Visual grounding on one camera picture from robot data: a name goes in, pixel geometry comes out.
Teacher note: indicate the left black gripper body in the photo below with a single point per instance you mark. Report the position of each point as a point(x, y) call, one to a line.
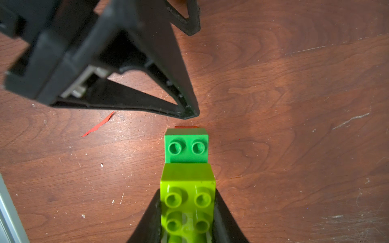
point(72, 51)

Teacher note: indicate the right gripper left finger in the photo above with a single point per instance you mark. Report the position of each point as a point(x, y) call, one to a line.
point(149, 227)

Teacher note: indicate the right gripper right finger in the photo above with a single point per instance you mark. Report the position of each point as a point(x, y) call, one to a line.
point(225, 228)

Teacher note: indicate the lime lego brick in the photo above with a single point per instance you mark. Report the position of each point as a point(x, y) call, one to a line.
point(187, 194)

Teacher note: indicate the green 2x4 lego brick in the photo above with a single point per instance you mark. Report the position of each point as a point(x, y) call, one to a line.
point(186, 145)

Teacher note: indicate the small red lego brick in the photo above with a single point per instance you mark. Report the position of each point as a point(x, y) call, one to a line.
point(186, 127)

